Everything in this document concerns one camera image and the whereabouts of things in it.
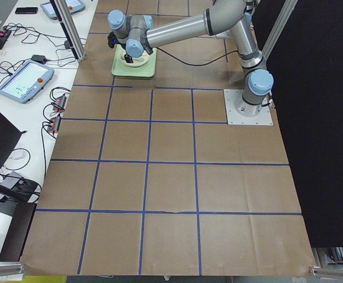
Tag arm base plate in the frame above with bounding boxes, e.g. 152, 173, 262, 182
224, 89, 273, 126

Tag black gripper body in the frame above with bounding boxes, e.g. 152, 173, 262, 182
122, 54, 133, 64

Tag black smartphone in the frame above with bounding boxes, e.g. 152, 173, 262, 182
15, 6, 38, 15

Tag small orange connector box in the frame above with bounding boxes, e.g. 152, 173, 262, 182
52, 94, 67, 112

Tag black monitor stand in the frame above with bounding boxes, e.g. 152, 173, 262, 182
0, 112, 36, 262

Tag black power adapter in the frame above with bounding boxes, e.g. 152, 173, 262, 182
31, 54, 48, 64

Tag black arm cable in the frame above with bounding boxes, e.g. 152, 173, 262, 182
156, 47, 243, 67

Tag white round plate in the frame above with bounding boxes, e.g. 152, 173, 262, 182
120, 52, 151, 67

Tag aluminium frame post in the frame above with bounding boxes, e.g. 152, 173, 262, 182
50, 0, 86, 61

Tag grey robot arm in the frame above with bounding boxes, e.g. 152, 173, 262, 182
107, 1, 274, 117

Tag teach pendant tablet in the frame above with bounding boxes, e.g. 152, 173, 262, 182
0, 60, 54, 104
40, 0, 87, 20

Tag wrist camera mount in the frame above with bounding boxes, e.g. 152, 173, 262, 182
107, 32, 120, 49

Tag light green tray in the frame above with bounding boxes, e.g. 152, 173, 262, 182
112, 45, 157, 78

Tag brown paper table cover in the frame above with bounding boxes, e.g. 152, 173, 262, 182
21, 1, 314, 276

